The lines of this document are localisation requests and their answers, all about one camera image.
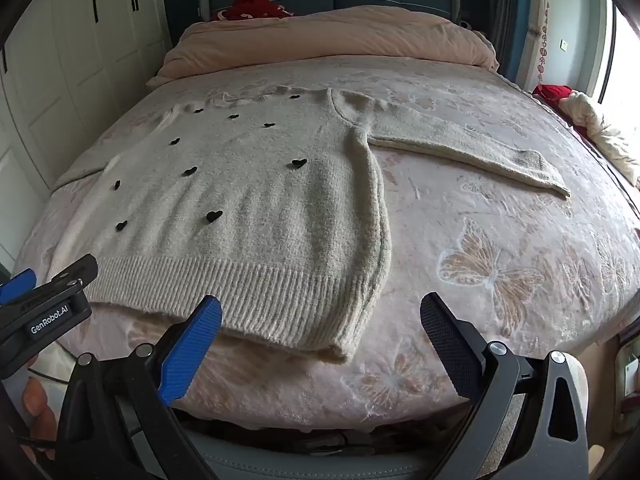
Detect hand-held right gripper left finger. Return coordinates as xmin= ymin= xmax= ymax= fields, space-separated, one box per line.
xmin=52 ymin=295 xmax=223 ymax=480

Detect dark grey curtain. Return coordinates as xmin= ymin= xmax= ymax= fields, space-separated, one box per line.
xmin=487 ymin=0 xmax=533 ymax=91

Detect white wardrobe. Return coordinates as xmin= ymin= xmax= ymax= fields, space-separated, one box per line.
xmin=0 ymin=0 xmax=173 ymax=271

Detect pink pillow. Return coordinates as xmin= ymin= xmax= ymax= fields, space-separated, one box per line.
xmin=146 ymin=6 xmax=501 ymax=88

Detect red cloth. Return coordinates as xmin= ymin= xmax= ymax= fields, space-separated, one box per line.
xmin=532 ymin=84 xmax=573 ymax=106

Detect cream quilted cloth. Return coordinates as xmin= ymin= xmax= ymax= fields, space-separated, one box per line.
xmin=559 ymin=91 xmax=640 ymax=188

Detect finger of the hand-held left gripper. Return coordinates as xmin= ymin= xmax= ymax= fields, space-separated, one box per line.
xmin=0 ymin=269 xmax=38 ymax=306
xmin=47 ymin=254 xmax=99 ymax=293

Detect red patterned pillow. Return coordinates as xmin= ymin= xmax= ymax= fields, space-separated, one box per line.
xmin=210 ymin=0 xmax=293 ymax=22

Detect red hanging ornament string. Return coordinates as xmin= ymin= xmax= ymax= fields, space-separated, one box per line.
xmin=537 ymin=0 xmax=551 ymax=83

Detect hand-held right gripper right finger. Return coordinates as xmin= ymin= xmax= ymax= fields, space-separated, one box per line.
xmin=420 ymin=292 xmax=591 ymax=480

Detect beige knit sweater black hearts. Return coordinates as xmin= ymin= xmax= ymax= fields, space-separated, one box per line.
xmin=50 ymin=87 xmax=572 ymax=363

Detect pink butterfly blanket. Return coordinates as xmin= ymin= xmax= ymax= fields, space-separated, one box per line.
xmin=12 ymin=55 xmax=640 ymax=433

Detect bright window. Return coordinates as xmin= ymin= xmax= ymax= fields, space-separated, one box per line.
xmin=605 ymin=0 xmax=640 ymax=111

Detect person's left hand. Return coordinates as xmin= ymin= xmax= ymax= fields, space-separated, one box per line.
xmin=20 ymin=350 xmax=63 ymax=466

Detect black cable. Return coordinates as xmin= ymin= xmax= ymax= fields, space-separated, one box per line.
xmin=20 ymin=367 xmax=81 ymax=451

